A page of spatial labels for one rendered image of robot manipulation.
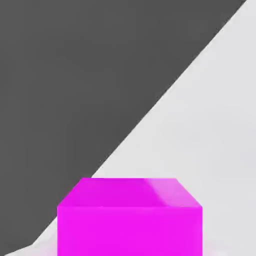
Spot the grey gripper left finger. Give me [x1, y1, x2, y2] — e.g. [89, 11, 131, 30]
[3, 235, 58, 256]

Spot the small magenta cube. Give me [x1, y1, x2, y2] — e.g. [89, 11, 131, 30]
[56, 177, 203, 256]

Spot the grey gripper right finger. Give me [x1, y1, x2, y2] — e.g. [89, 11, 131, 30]
[202, 238, 253, 256]

